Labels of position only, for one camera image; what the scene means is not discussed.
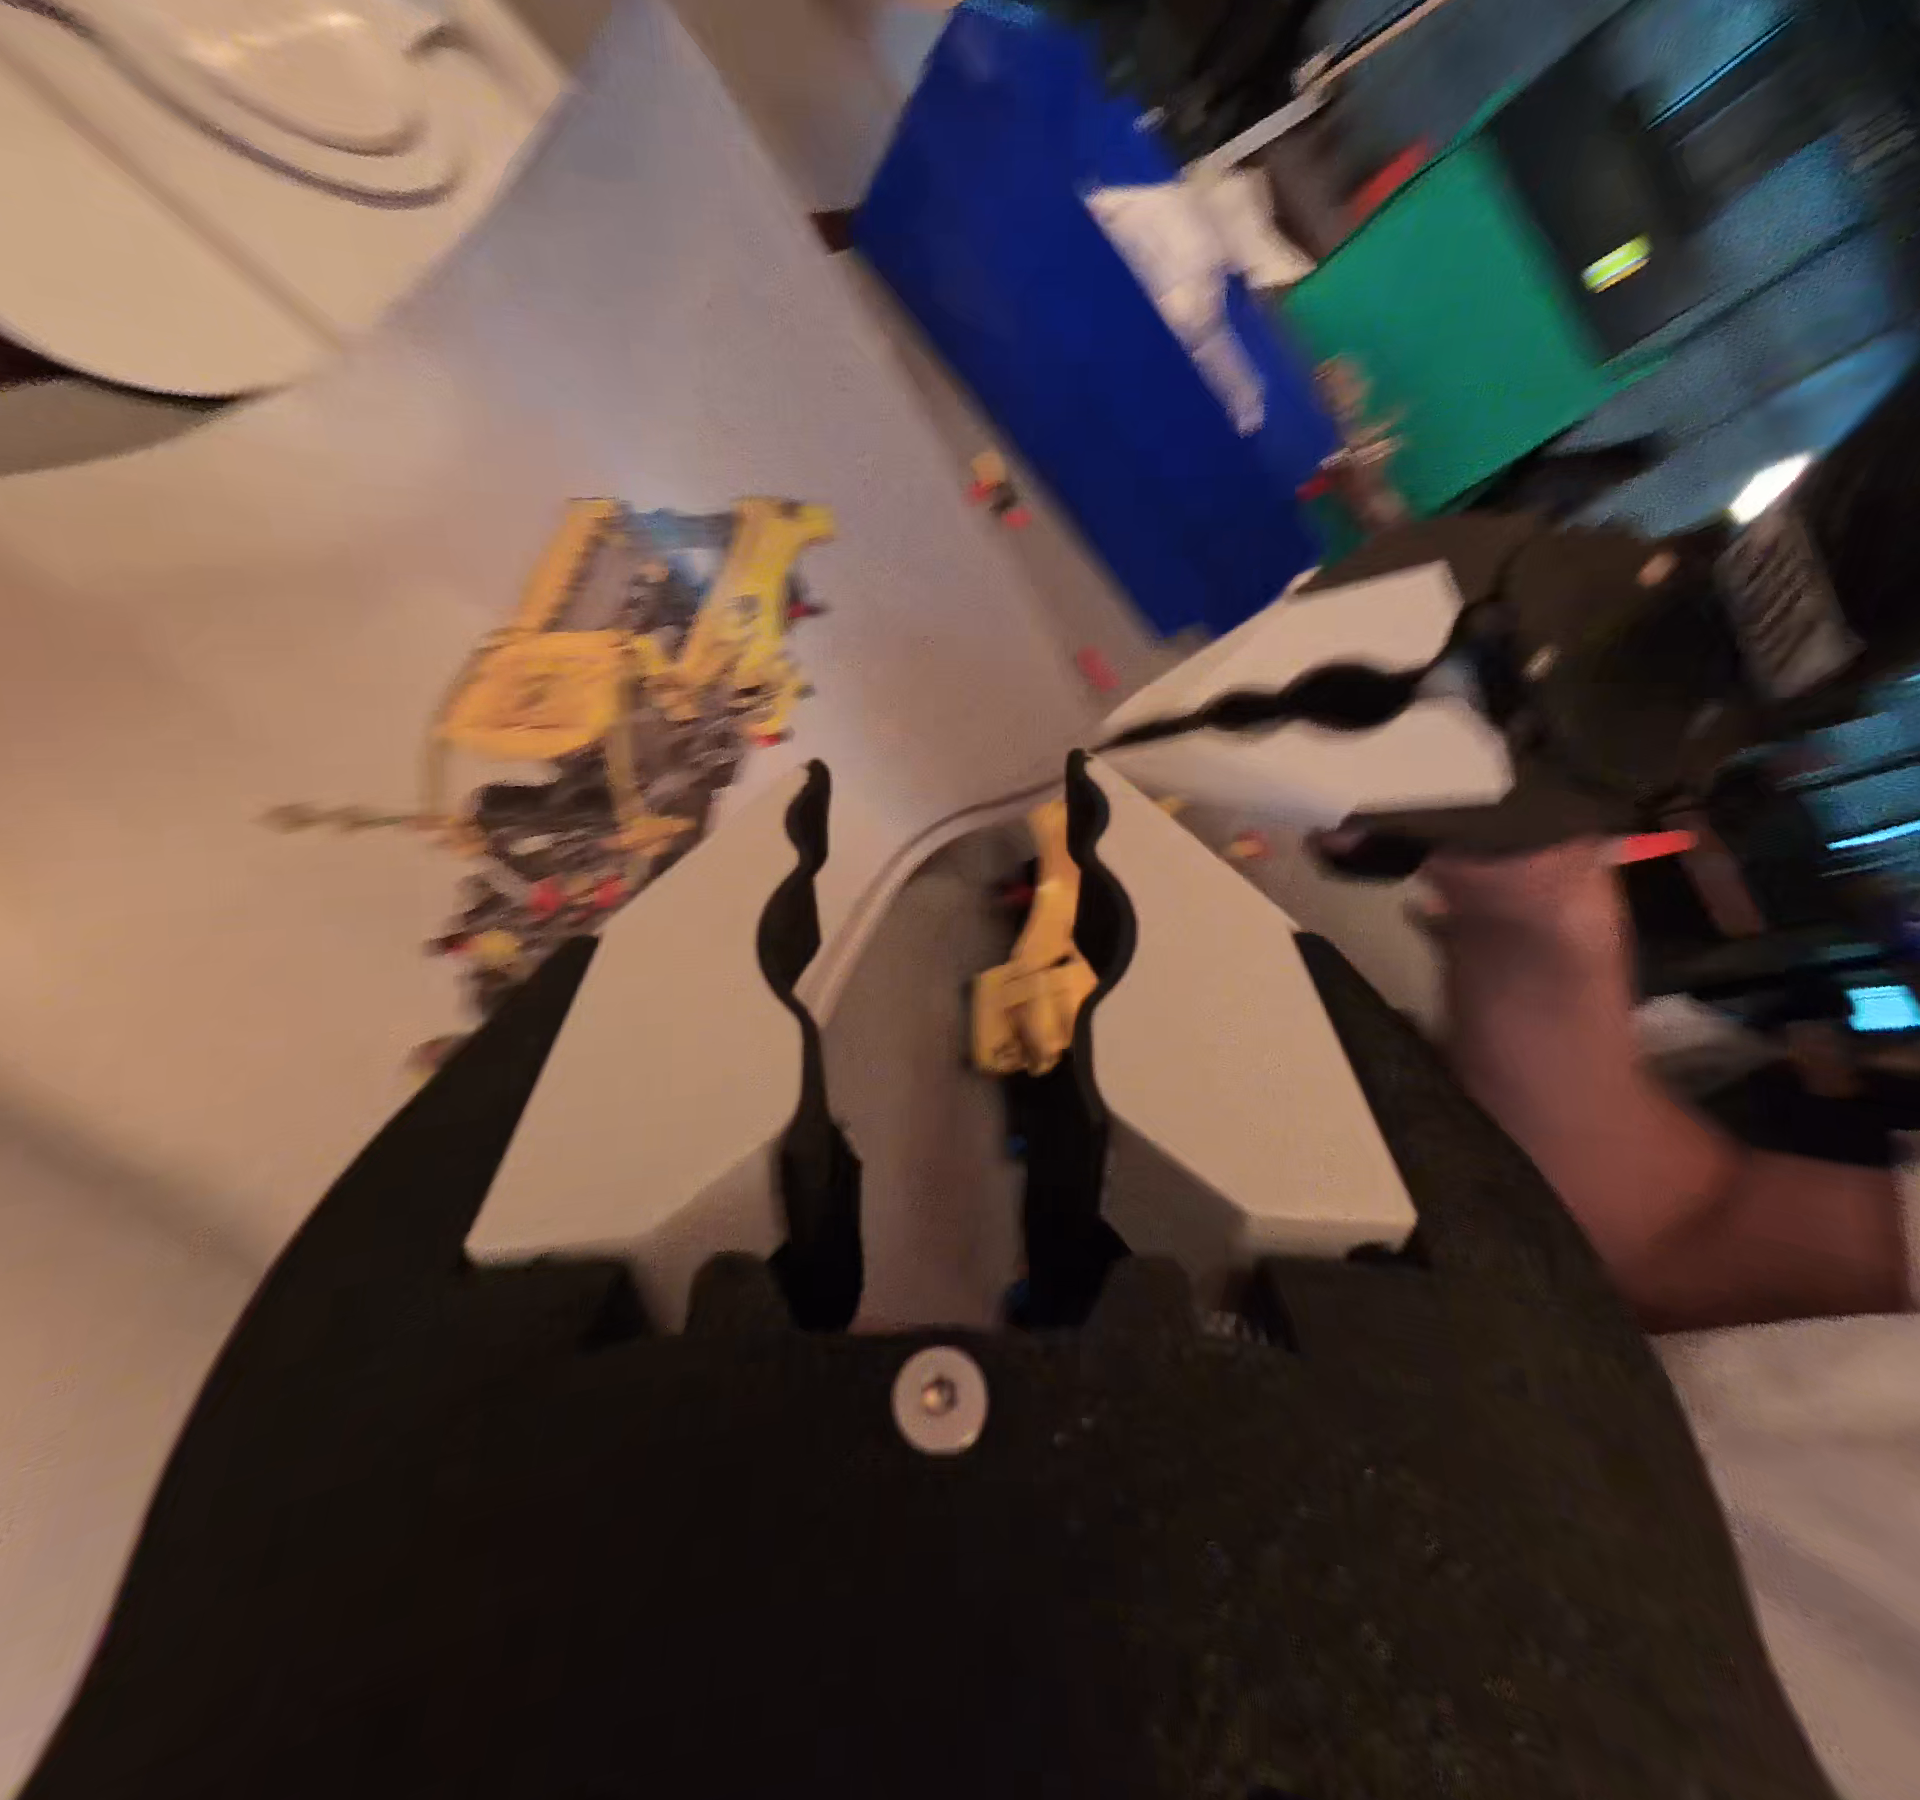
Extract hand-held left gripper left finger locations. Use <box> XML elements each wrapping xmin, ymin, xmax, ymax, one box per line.
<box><xmin>462</xmin><ymin>756</ymin><xmax>868</xmax><ymax>1331</ymax></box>

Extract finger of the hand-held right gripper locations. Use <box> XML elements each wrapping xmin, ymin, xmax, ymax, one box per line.
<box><xmin>1102</xmin><ymin>697</ymin><xmax>1520</xmax><ymax>825</ymax></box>
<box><xmin>1102</xmin><ymin>555</ymin><xmax>1470</xmax><ymax>745</ymax></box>

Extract crumpled white plastic bags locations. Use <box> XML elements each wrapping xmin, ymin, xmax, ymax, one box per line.
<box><xmin>1080</xmin><ymin>174</ymin><xmax>1309</xmax><ymax>438</ymax></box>

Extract person's right forearm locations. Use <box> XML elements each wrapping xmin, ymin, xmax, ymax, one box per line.
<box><xmin>1465</xmin><ymin>1020</ymin><xmax>1920</xmax><ymax>1331</ymax></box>

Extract yellow toy brick car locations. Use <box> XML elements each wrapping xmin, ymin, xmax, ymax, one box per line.
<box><xmin>969</xmin><ymin>796</ymin><xmax>1107</xmax><ymax>1324</ymax></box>

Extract blue plastic bin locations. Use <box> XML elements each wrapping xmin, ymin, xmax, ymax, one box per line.
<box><xmin>854</xmin><ymin>0</ymin><xmax>1346</xmax><ymax>643</ymax></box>

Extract person's white shirt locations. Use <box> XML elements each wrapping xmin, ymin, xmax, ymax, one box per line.
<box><xmin>1658</xmin><ymin>1170</ymin><xmax>1920</xmax><ymax>1800</ymax></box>

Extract instruction booklet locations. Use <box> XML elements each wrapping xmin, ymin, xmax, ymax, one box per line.
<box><xmin>0</xmin><ymin>0</ymin><xmax>1189</xmax><ymax>1788</ymax></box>

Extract white tablet stand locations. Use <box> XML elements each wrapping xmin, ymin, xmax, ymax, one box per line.
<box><xmin>0</xmin><ymin>0</ymin><xmax>1033</xmax><ymax>399</ymax></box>

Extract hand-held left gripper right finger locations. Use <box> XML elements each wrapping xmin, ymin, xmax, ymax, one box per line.
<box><xmin>1018</xmin><ymin>751</ymin><xmax>1425</xmax><ymax>1324</ymax></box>

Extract grey desk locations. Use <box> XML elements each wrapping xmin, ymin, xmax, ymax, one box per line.
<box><xmin>797</xmin><ymin>222</ymin><xmax>1442</xmax><ymax>1339</ymax></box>

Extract green plastic bin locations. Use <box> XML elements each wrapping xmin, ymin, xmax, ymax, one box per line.
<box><xmin>1281</xmin><ymin>130</ymin><xmax>1669</xmax><ymax>528</ymax></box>

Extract person's right hand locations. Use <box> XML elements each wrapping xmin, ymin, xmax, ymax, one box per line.
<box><xmin>1407</xmin><ymin>836</ymin><xmax>1646</xmax><ymax>1089</ymax></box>

